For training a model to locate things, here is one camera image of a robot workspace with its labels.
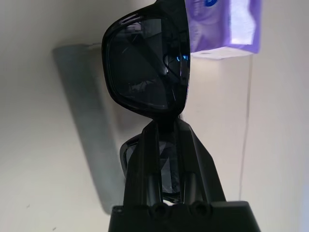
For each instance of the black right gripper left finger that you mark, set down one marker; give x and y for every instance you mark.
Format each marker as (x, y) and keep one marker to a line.
(142, 174)

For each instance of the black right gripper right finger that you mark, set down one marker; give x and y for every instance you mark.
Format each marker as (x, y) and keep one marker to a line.
(200, 174)

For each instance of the grey glasses case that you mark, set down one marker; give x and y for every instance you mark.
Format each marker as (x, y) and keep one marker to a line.
(84, 120)

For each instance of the black sunglasses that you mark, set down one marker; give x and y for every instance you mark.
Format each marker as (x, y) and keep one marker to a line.
(140, 79)

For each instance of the purple tissue box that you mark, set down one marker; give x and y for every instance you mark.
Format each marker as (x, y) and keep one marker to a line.
(241, 24)

